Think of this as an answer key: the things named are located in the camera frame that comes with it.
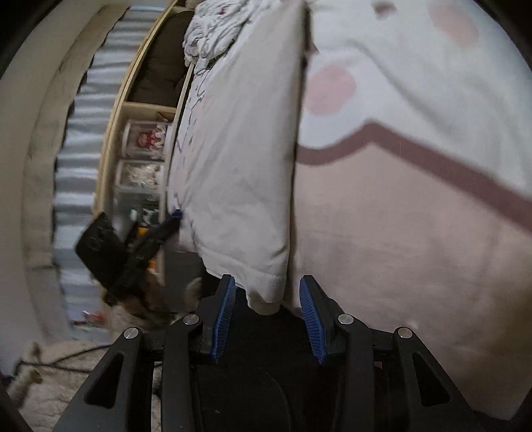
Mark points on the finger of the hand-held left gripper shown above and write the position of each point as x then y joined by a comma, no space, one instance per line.
166,230

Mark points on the wooden shelf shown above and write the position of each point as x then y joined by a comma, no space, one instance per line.
145,110

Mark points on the brown white fluffy item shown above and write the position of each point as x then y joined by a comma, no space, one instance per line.
153,305

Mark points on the crumpled white garment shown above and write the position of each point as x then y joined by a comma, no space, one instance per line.
212,37

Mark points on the pink printed blanket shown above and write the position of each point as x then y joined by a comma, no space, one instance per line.
395,228

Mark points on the clear box with red items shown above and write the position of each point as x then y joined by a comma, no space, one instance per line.
147,139

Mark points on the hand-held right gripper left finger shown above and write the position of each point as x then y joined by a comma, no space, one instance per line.
222,320

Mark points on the beige garment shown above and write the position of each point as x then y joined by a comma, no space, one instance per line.
241,145

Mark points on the pale grey curtain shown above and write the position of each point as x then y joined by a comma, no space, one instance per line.
83,137

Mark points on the clear box with white items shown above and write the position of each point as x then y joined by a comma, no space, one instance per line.
139,176

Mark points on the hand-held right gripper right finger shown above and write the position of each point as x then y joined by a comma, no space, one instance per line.
311,320

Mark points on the shaggy beige rug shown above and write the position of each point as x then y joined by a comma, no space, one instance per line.
45,398

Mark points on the brown cloth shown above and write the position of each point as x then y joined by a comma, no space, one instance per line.
162,62

